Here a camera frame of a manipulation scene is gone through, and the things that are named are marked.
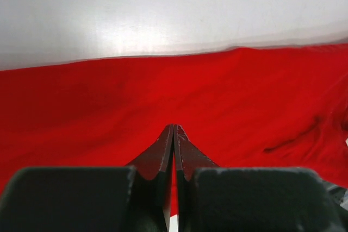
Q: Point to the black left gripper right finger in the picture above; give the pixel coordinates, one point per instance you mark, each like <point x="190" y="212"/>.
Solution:
<point x="187" y="158"/>

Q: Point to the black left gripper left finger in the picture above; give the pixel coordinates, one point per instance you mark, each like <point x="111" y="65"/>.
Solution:
<point x="150" y="201"/>

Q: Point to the red t shirt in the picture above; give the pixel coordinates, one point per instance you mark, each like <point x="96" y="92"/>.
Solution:
<point x="242" y="108"/>

